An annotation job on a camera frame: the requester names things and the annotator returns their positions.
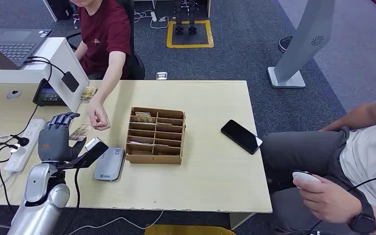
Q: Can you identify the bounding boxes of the long white power strip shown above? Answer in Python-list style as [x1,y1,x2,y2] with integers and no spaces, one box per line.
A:
[3,118,46,175]

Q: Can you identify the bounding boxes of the grey card reader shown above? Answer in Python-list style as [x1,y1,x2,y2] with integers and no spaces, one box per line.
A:
[93,147,125,182]

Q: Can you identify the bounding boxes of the wide yellow floor tape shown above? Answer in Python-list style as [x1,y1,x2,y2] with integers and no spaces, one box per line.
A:
[144,224,237,235]

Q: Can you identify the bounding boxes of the long white cable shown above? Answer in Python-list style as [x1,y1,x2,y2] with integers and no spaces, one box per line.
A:
[67,210,165,235]

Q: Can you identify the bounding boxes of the person's left hand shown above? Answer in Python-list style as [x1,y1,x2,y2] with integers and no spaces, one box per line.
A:
[86,98,112,132]
[292,173,364,224]

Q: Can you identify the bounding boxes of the brown slotted card organizer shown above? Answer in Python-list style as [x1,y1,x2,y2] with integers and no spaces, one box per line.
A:
[124,106,187,165]

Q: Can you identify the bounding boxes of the white handheld remote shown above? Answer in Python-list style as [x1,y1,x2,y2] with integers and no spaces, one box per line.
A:
[292,171,322,189]

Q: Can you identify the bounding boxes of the patterned ID card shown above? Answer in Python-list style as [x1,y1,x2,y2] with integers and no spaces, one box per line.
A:
[69,124,94,141]

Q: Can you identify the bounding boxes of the stack of patterned cards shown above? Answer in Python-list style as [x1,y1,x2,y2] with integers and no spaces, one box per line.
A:
[79,85,99,104]

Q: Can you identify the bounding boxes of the black power adapter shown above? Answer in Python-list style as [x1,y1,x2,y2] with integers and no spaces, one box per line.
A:
[61,71,80,94]

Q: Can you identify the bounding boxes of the white floor cables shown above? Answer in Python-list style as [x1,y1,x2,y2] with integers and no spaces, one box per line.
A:
[133,9,170,30]

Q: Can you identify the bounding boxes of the white counter riser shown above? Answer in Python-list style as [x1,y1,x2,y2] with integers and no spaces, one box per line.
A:
[0,36,91,113]

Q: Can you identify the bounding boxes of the person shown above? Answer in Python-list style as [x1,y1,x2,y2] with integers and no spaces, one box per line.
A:
[259,82,376,235]
[65,0,134,132]

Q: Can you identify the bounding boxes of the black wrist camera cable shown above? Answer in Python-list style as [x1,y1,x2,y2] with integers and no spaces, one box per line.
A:
[61,167,81,235]

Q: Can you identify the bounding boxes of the black remote cable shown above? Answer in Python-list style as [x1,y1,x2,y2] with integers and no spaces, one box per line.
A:
[306,168,376,235]

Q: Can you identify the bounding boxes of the black smartphone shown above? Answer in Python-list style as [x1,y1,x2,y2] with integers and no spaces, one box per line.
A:
[220,119,263,155]

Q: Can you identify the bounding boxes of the black plug cable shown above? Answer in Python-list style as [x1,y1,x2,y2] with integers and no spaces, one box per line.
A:
[0,103,40,212]

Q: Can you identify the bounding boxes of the dark grey laptop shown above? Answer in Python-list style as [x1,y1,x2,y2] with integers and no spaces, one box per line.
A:
[0,27,53,71]

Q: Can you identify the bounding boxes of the black round base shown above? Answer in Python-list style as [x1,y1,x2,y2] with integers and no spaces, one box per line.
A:
[278,35,294,53]

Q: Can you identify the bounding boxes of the yellow floor tape square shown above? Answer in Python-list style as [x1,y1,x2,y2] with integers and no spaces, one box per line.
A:
[166,20,214,49]

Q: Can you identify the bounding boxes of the white desk frame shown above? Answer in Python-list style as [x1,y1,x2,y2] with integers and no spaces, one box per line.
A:
[151,0,212,19]

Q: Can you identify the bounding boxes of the patterned cards in organizer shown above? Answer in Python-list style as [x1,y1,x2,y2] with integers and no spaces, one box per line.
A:
[135,111,153,123]

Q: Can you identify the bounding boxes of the black wristwatch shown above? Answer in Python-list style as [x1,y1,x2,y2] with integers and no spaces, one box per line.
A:
[347,201,376,235]

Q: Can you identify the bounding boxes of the black cabinet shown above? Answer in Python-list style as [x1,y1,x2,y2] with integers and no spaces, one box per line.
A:
[43,0,75,23]

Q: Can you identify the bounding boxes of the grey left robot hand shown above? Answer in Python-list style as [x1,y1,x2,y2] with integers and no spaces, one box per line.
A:
[38,112,88,163]

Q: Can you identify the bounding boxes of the grey kiosk stand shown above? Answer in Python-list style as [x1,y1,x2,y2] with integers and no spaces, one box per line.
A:
[267,0,336,89]

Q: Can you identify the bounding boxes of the black robot legs stand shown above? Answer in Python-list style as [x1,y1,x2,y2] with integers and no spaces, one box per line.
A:
[174,0,198,36]

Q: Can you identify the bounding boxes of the black charger cable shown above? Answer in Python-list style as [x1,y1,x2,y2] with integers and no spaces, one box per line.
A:
[25,55,66,82]

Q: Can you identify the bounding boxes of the black tablet terminal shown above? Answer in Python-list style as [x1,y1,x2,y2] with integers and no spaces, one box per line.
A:
[32,78,68,107]

